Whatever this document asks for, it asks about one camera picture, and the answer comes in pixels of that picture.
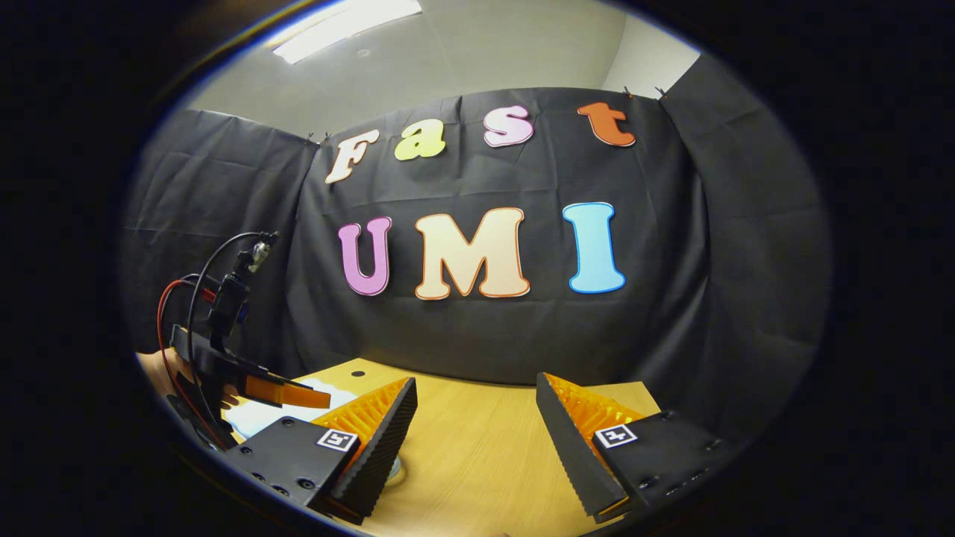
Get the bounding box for black backdrop cloth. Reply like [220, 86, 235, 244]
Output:
[119, 52, 833, 448]

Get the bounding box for ceiling light panel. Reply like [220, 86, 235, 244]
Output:
[270, 0, 424, 66]

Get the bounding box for light blue suitcase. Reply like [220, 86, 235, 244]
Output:
[224, 377, 360, 442]

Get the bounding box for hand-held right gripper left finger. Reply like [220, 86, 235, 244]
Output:
[224, 377, 419, 525]

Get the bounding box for black cable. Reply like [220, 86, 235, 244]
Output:
[187, 233, 262, 366]

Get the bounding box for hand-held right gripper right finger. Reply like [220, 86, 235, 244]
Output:
[535, 373, 739, 525]

